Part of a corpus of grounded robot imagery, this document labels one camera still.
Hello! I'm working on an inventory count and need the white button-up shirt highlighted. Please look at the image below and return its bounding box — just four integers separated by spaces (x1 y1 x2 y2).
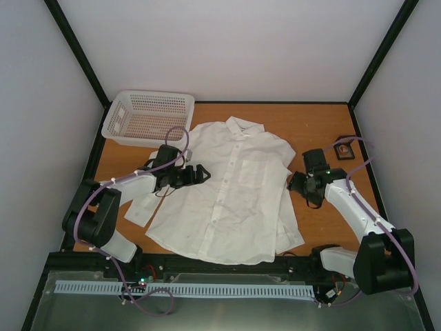
125 117 304 265

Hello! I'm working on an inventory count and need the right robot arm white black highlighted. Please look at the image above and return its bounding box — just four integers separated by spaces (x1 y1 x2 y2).
288 149 419 294

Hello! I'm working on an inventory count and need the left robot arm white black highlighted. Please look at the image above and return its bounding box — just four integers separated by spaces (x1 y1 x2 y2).
62 144 211 278

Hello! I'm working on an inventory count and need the black open brooch box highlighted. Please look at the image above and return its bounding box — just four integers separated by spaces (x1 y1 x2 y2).
333 135 356 161

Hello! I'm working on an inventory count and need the white perforated plastic basket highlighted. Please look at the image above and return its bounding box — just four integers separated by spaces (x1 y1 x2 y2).
101 90 195 148

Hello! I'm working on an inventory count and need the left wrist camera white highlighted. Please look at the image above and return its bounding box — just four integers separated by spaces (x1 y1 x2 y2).
183 149 192 163

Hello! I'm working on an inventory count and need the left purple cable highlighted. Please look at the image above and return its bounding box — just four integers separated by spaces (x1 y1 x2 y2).
74 126 191 287

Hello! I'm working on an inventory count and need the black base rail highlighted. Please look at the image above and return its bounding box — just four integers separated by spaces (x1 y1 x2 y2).
103 252 331 280

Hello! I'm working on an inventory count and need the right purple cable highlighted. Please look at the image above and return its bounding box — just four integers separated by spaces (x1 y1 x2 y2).
322 136 420 296

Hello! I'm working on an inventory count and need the light blue slotted cable duct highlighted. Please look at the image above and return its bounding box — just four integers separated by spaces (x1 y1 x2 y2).
54 280 315 301

